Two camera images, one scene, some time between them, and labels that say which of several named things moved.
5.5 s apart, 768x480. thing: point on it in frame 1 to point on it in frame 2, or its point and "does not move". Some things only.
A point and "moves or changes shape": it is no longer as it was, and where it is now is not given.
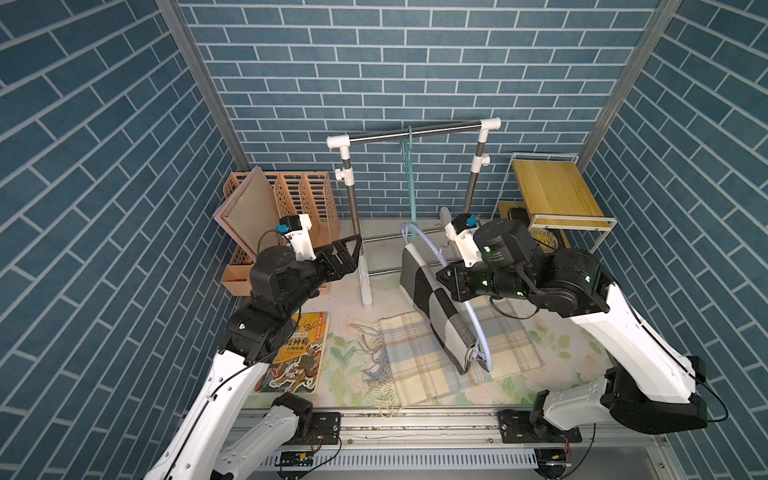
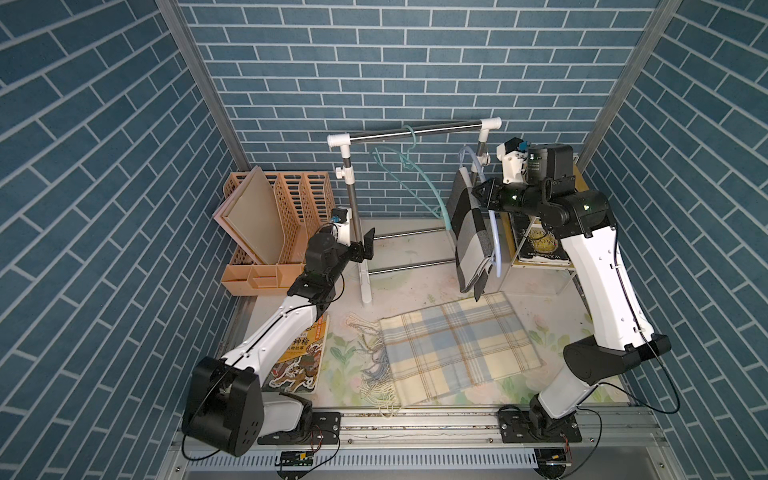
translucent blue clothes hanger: [446, 257] to [492, 218]
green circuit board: [296, 459] does not move
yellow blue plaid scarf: [405, 362] does not move
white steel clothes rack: [479, 163] does not move
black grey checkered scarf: [451, 320] moves or changes shape
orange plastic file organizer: [297, 193] does not move
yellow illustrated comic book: [299, 369] does not move
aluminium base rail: [517, 444] does not move
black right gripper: [454, 281] to [492, 188]
